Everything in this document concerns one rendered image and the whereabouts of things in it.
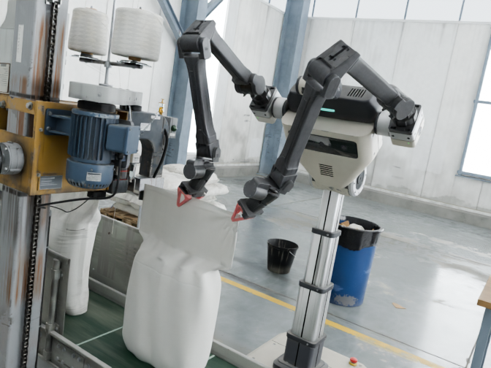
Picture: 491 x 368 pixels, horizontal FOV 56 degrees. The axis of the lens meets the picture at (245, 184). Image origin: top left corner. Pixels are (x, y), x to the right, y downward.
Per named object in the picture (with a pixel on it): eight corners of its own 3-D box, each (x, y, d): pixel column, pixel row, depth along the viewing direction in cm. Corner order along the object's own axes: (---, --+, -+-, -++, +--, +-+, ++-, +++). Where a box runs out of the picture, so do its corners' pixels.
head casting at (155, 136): (163, 177, 203) (172, 109, 199) (120, 179, 183) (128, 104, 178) (117, 164, 219) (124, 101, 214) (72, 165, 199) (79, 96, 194)
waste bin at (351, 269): (376, 299, 397) (391, 225, 387) (355, 315, 354) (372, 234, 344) (325, 280, 423) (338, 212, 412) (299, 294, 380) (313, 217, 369)
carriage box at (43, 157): (109, 190, 179) (118, 109, 174) (28, 196, 151) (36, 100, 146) (70, 177, 192) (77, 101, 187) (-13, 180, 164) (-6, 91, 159)
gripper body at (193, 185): (178, 185, 171) (188, 169, 168) (196, 183, 180) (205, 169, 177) (188, 196, 169) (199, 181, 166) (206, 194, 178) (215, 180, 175)
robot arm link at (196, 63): (210, 36, 151) (185, 35, 156) (200, 39, 147) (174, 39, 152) (225, 156, 170) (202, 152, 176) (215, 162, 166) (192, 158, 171)
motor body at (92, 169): (121, 189, 158) (129, 116, 154) (83, 192, 145) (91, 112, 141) (92, 179, 166) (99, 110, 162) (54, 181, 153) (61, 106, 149)
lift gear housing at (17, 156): (23, 177, 153) (25, 144, 152) (6, 177, 149) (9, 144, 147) (6, 170, 159) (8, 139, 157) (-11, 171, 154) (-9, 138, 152)
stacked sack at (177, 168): (221, 185, 550) (223, 173, 547) (198, 187, 513) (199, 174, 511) (179, 173, 585) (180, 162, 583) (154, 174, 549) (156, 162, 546)
